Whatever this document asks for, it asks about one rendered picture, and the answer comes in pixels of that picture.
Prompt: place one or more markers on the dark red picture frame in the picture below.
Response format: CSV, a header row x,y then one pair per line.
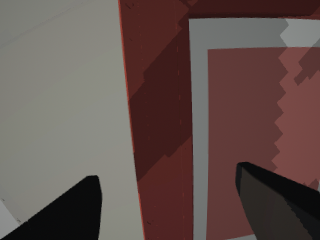
x,y
211,83

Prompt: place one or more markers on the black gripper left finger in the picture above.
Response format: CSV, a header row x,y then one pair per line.
x,y
74,216

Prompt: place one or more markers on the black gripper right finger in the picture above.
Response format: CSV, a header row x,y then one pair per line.
x,y
277,208

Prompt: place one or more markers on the grey flat board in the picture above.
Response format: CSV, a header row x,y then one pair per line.
x,y
64,110

